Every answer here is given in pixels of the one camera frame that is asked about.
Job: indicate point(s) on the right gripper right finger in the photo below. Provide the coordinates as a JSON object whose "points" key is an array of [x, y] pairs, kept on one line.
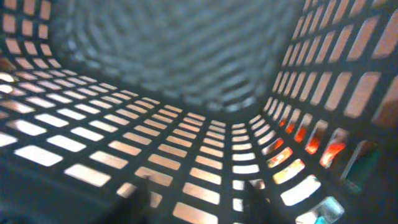
{"points": [[257, 210]]}

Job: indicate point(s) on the orange spaghetti pasta packet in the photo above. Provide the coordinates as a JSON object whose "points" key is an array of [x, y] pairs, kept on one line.
{"points": [[292, 153]]}

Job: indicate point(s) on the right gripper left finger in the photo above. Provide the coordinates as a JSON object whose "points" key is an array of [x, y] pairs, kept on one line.
{"points": [[135, 209]]}

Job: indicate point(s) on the grey plastic basket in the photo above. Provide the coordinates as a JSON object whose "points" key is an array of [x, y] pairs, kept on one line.
{"points": [[97, 95]]}

